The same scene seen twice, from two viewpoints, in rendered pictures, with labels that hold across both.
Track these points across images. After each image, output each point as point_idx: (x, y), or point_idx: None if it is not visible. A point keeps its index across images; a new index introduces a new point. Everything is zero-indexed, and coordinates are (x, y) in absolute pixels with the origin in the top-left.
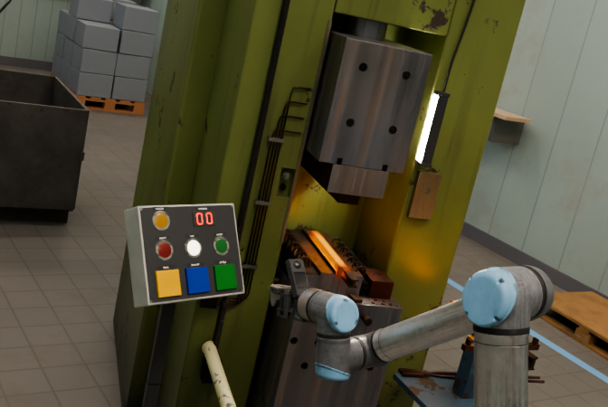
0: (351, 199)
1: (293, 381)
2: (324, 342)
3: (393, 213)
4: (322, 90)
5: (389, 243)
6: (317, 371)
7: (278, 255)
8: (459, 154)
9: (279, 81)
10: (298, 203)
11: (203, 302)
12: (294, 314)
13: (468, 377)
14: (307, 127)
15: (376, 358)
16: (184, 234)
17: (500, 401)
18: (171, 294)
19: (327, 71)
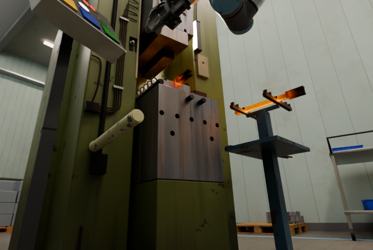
0: (170, 56)
1: (167, 145)
2: None
3: (188, 81)
4: (144, 1)
5: None
6: None
7: (135, 85)
8: (210, 51)
9: None
10: None
11: (87, 105)
12: (175, 8)
13: (267, 131)
14: (139, 19)
15: (248, 1)
16: None
17: None
18: (69, 3)
19: None
